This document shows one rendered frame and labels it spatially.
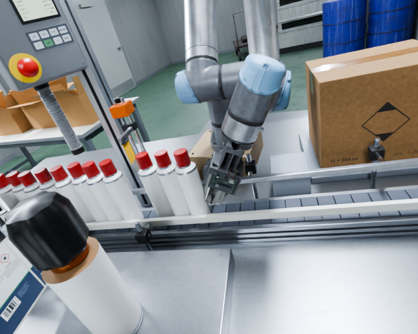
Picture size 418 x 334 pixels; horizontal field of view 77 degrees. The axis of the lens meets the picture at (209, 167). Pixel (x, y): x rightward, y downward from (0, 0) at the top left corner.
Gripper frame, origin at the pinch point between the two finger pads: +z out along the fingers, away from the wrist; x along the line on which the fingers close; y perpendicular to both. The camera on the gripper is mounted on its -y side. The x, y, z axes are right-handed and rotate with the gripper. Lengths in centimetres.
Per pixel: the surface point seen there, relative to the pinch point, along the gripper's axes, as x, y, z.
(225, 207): 4.4, -1.9, 3.7
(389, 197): 38.0, -1.3, -15.6
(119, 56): -297, -626, 184
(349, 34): 154, -450, -29
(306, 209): 20.0, 4.9, -9.4
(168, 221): -8.7, 5.0, 7.7
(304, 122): 31, -58, -6
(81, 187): -33.4, 2.3, 8.5
